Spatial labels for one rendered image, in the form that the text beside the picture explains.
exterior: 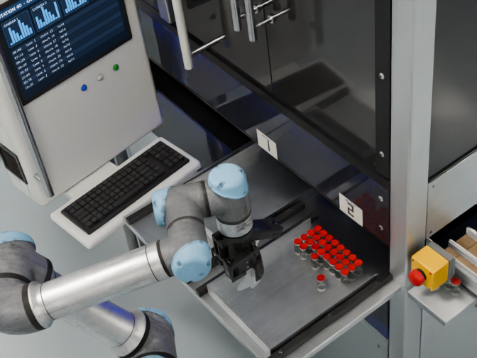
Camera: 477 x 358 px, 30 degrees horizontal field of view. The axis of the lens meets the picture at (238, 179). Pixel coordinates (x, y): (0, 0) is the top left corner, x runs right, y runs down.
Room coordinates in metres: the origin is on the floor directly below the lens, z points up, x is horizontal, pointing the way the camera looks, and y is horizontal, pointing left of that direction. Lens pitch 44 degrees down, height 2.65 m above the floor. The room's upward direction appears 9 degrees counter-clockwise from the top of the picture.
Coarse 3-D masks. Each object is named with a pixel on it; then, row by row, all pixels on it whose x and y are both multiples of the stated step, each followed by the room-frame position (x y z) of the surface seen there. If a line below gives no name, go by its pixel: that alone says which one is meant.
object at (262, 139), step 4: (260, 132) 1.84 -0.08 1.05; (260, 136) 1.85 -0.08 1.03; (264, 136) 1.83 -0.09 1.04; (260, 140) 1.85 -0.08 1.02; (264, 140) 1.83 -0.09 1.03; (268, 140) 1.81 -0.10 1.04; (260, 144) 1.85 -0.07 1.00; (264, 144) 1.83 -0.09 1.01; (272, 144) 1.80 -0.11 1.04; (264, 148) 1.84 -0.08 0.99; (272, 148) 1.80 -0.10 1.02; (276, 148) 1.79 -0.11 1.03; (268, 152) 1.82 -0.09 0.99; (272, 152) 1.80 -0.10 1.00; (276, 152) 1.79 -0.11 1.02; (276, 156) 1.79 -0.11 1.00
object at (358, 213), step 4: (340, 196) 1.56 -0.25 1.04; (340, 200) 1.56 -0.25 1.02; (344, 200) 1.55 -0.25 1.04; (348, 200) 1.54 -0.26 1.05; (340, 204) 1.56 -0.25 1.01; (344, 204) 1.55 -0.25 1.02; (352, 204) 1.52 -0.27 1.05; (340, 208) 1.56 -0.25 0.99; (344, 208) 1.55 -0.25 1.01; (356, 208) 1.51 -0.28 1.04; (344, 212) 1.55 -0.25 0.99; (352, 212) 1.53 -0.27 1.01; (356, 212) 1.51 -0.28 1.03; (360, 212) 1.50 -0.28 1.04; (356, 216) 1.51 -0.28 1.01; (360, 216) 1.50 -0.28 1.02; (356, 220) 1.51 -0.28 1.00; (360, 220) 1.50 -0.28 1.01; (360, 224) 1.50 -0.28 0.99
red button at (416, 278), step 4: (412, 272) 1.31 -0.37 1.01; (416, 272) 1.31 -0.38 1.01; (420, 272) 1.30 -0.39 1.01; (408, 276) 1.31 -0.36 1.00; (412, 276) 1.30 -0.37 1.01; (416, 276) 1.30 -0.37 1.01; (420, 276) 1.29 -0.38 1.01; (412, 280) 1.30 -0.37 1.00; (416, 280) 1.29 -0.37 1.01; (420, 280) 1.29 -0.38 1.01; (412, 284) 1.30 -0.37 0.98; (416, 284) 1.29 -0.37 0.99; (420, 284) 1.29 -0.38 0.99
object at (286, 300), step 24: (288, 240) 1.58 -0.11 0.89; (264, 264) 1.52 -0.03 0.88; (288, 264) 1.50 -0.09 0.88; (216, 288) 1.46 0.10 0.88; (264, 288) 1.44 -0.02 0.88; (288, 288) 1.42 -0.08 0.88; (312, 288) 1.41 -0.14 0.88; (336, 288) 1.40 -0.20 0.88; (360, 288) 1.37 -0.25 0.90; (240, 312) 1.37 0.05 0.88; (264, 312) 1.36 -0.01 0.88; (288, 312) 1.35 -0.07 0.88; (312, 312) 1.34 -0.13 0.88; (264, 336) 1.29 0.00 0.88; (288, 336) 1.26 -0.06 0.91
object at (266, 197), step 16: (256, 144) 1.96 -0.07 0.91; (240, 160) 1.92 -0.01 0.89; (256, 160) 1.92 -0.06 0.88; (272, 160) 1.90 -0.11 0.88; (208, 176) 1.86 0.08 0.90; (256, 176) 1.85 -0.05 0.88; (272, 176) 1.84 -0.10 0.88; (288, 176) 1.83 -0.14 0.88; (256, 192) 1.78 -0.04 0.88; (272, 192) 1.77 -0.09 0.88; (288, 192) 1.76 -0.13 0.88; (304, 192) 1.72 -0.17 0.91; (256, 208) 1.72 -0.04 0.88; (272, 208) 1.71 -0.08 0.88; (288, 208) 1.69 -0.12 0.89; (208, 224) 1.69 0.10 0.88
